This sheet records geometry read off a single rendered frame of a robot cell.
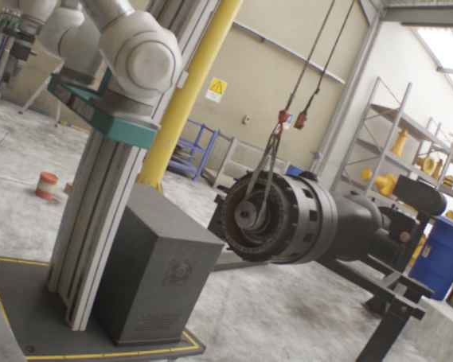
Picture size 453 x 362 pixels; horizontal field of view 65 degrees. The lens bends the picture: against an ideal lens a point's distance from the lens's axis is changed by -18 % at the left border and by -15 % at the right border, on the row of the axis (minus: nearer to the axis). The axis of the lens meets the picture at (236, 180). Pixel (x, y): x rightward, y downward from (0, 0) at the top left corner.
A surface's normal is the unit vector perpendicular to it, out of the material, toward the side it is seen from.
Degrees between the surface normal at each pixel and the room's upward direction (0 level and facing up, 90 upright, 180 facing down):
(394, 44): 90
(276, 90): 90
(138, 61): 93
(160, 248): 90
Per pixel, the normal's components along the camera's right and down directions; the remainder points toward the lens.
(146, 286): 0.64, 0.39
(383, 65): 0.37, 0.29
